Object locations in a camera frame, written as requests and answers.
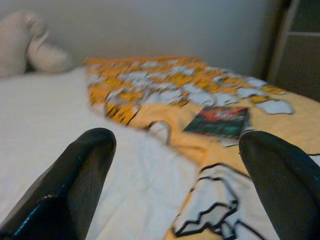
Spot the dark wardrobe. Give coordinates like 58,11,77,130
259,0,320,102

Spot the dark red-green paperback book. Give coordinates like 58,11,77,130
182,106,251,140

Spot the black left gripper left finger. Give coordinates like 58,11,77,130
0,127,118,240

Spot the cream plush toy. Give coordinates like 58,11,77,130
0,9,75,78

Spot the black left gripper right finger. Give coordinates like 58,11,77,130
238,130,320,240

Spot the yellow cartoon egg blanket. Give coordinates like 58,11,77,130
83,56,320,240

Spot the bed with white sheet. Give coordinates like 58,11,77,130
0,67,201,240

